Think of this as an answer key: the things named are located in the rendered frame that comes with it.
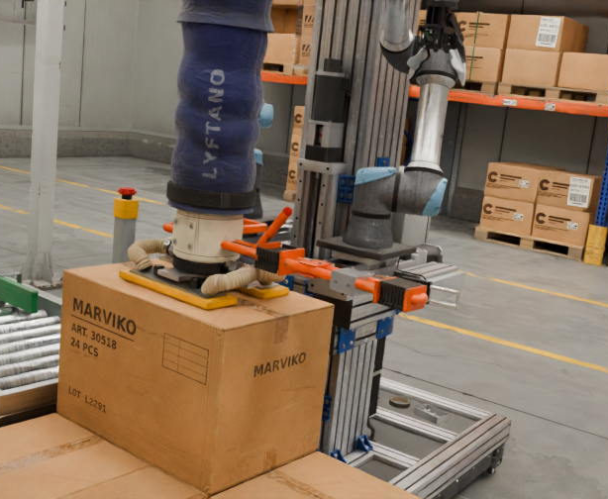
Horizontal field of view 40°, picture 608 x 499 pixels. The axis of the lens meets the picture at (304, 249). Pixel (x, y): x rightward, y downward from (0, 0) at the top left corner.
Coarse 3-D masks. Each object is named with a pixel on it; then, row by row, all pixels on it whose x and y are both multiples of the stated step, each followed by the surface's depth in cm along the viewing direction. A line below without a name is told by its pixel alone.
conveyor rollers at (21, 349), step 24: (0, 312) 308; (24, 312) 315; (0, 336) 280; (24, 336) 286; (48, 336) 285; (0, 360) 260; (24, 360) 266; (48, 360) 263; (0, 384) 241; (24, 384) 247
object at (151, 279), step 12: (156, 264) 212; (120, 276) 214; (132, 276) 211; (144, 276) 210; (156, 276) 210; (156, 288) 205; (168, 288) 202; (180, 288) 201; (192, 288) 202; (192, 300) 197; (204, 300) 195; (216, 300) 196; (228, 300) 198
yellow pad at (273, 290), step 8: (256, 280) 217; (240, 288) 213; (256, 288) 211; (264, 288) 212; (272, 288) 212; (280, 288) 213; (288, 288) 215; (256, 296) 209; (264, 296) 208; (272, 296) 210
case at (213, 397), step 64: (64, 320) 219; (128, 320) 202; (192, 320) 188; (256, 320) 190; (320, 320) 208; (64, 384) 222; (128, 384) 204; (192, 384) 189; (256, 384) 194; (320, 384) 214; (128, 448) 207; (192, 448) 191; (256, 448) 199
